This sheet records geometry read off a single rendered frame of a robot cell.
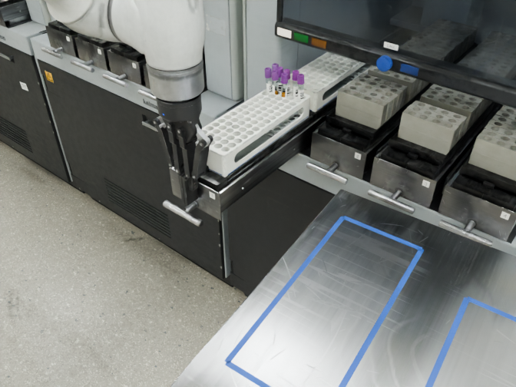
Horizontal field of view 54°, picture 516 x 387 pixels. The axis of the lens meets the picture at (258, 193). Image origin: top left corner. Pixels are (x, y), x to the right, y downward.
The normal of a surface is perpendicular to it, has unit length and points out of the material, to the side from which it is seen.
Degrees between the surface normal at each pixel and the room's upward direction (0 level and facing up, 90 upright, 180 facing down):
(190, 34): 91
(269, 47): 90
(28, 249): 0
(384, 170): 90
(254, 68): 90
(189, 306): 0
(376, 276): 0
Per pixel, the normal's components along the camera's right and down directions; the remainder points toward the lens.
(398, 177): -0.62, 0.50
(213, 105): 0.00, -0.77
